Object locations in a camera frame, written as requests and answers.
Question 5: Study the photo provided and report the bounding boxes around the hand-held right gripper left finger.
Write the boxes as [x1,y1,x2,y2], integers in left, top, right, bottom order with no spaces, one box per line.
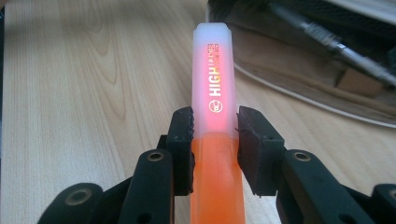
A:
[118,105,196,224]

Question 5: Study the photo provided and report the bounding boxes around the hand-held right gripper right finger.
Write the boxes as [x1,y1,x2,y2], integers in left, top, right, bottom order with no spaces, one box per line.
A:
[235,105,375,224]

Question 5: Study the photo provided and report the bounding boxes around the orange highlighter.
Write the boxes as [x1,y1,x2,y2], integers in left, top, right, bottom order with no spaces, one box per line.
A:
[189,21,247,224]

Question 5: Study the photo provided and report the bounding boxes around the beige pencil case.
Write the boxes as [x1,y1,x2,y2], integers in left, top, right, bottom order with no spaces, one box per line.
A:
[205,0,396,129]

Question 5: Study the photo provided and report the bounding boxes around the silver pen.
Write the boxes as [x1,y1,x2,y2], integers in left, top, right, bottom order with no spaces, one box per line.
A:
[266,0,396,88]

